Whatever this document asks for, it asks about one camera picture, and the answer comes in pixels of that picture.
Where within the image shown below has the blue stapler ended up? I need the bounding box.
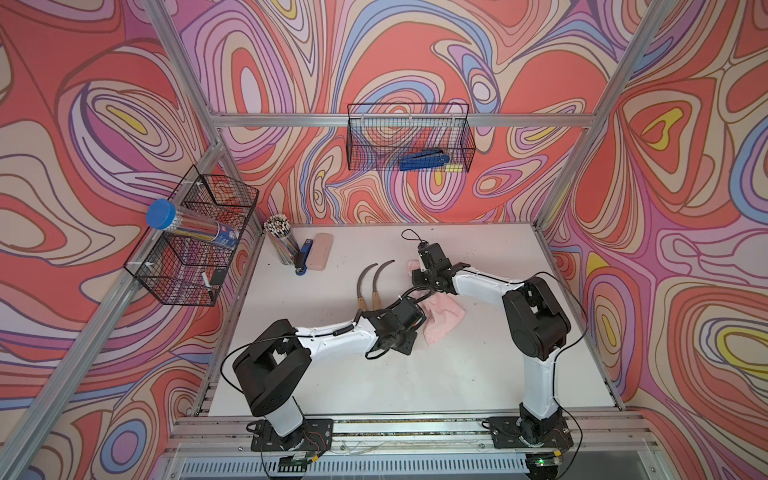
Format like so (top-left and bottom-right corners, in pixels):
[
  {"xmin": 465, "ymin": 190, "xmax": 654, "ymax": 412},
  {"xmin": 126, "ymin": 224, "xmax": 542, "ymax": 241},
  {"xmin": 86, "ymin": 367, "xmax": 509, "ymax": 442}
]
[{"xmin": 294, "ymin": 239, "xmax": 313, "ymax": 276}]

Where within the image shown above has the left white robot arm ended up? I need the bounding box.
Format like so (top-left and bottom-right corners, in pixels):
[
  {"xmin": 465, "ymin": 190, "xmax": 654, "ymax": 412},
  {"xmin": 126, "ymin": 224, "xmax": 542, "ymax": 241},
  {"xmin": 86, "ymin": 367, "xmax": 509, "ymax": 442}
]
[{"xmin": 232, "ymin": 296, "xmax": 427, "ymax": 441}]

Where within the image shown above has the cup of pencils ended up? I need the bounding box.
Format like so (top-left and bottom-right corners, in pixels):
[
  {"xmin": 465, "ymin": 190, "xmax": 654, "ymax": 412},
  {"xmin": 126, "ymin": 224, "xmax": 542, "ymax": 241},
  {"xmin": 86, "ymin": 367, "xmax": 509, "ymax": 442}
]
[{"xmin": 264, "ymin": 214, "xmax": 300, "ymax": 265}]

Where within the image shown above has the pink case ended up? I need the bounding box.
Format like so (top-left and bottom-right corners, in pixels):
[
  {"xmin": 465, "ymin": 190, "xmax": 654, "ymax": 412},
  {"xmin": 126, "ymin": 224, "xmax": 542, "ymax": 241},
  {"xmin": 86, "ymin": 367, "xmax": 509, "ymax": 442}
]
[{"xmin": 306, "ymin": 233, "xmax": 334, "ymax": 271}]

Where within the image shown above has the blue tool in basket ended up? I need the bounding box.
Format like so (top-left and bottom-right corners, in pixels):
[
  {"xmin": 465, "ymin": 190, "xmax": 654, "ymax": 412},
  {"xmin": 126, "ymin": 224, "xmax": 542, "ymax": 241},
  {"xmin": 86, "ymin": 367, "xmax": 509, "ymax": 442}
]
[{"xmin": 398, "ymin": 149, "xmax": 450, "ymax": 171}]

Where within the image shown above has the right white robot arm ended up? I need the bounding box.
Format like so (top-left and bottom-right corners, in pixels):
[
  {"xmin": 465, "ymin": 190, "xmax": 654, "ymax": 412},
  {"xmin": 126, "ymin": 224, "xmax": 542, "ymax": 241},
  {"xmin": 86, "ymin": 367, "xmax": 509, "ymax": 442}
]
[{"xmin": 412, "ymin": 240, "xmax": 571, "ymax": 422}]

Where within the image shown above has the black wire basket left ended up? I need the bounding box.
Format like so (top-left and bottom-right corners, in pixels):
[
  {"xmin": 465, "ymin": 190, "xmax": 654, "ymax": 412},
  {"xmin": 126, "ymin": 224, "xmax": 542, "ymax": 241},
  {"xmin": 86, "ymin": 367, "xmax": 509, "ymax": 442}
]
[{"xmin": 123, "ymin": 166, "xmax": 259, "ymax": 307}]

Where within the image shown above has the wooden handled sickle right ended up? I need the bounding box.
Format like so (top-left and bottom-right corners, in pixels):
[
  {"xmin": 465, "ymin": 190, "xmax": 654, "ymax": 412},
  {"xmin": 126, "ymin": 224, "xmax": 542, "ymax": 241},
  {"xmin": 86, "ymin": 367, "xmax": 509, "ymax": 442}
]
[{"xmin": 372, "ymin": 259, "xmax": 395, "ymax": 310}]

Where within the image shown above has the aluminium rail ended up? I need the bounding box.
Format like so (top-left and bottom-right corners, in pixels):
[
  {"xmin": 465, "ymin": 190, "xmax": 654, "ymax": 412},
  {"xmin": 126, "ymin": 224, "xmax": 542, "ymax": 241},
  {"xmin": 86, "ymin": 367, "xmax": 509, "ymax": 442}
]
[{"xmin": 158, "ymin": 409, "xmax": 674, "ymax": 479}]

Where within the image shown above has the pink rag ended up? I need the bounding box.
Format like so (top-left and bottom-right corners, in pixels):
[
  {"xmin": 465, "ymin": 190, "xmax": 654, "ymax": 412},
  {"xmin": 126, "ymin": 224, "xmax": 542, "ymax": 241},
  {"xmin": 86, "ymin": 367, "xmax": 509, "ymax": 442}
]
[{"xmin": 419, "ymin": 293, "xmax": 466, "ymax": 346}]

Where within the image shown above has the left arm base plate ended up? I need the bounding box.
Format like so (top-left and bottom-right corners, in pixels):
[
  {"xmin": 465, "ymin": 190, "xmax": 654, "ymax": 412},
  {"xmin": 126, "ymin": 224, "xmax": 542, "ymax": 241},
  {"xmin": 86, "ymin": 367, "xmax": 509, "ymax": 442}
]
[{"xmin": 246, "ymin": 418, "xmax": 334, "ymax": 454}]

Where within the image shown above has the black wire basket back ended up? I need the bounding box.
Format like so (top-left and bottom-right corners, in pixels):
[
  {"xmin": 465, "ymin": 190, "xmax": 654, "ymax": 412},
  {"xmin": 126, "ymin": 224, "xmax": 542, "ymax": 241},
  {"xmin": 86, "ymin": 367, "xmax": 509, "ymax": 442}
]
[{"xmin": 346, "ymin": 100, "xmax": 476, "ymax": 173}]

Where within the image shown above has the yellow item in basket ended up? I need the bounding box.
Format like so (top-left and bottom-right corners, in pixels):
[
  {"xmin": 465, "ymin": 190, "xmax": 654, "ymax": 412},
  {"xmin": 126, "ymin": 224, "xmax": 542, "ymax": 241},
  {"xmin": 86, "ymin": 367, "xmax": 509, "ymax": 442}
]
[{"xmin": 444, "ymin": 163, "xmax": 466, "ymax": 173}]

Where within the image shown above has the black wire basket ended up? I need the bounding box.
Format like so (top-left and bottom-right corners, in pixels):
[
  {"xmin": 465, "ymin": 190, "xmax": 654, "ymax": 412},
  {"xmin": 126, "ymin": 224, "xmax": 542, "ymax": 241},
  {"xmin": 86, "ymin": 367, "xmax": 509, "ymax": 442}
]
[
  {"xmin": 346, "ymin": 100, "xmax": 476, "ymax": 173},
  {"xmin": 123, "ymin": 166, "xmax": 259, "ymax": 307}
]

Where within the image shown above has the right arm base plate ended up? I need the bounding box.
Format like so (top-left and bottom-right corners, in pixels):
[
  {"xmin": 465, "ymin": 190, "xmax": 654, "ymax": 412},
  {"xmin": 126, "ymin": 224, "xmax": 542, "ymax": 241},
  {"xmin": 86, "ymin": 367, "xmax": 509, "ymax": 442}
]
[{"xmin": 481, "ymin": 411, "xmax": 574, "ymax": 452}]

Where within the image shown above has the clear tube blue cap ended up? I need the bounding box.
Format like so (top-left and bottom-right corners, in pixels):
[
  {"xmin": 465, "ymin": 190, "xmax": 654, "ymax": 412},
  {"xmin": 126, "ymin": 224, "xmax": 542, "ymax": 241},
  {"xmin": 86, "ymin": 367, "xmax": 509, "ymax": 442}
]
[{"xmin": 145, "ymin": 199, "xmax": 239, "ymax": 250}]

